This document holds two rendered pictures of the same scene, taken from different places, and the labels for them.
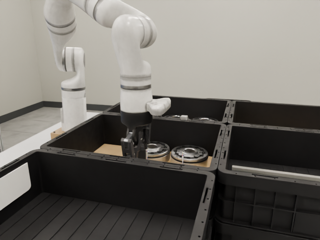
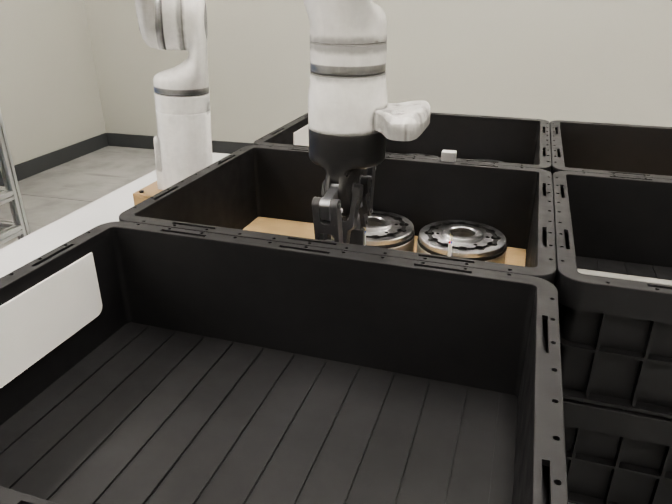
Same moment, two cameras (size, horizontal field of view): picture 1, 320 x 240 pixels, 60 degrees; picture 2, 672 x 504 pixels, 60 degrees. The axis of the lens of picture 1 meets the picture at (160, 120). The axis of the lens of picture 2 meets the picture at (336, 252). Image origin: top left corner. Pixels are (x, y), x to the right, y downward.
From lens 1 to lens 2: 10 cm
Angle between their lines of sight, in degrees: 7
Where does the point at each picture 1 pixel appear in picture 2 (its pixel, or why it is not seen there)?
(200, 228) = (553, 416)
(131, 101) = (339, 106)
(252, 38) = not seen: outside the picture
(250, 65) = (561, 54)
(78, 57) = (193, 15)
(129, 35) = not seen: outside the picture
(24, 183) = (86, 301)
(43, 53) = (101, 26)
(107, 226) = (289, 403)
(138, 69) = (359, 23)
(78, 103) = (194, 125)
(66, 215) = (190, 374)
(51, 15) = not seen: outside the picture
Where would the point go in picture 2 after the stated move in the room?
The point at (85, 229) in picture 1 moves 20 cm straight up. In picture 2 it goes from (238, 408) to (216, 159)
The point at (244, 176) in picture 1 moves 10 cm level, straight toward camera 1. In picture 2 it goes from (629, 291) to (644, 368)
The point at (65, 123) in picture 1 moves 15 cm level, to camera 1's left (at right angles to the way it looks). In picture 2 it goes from (165, 171) to (81, 170)
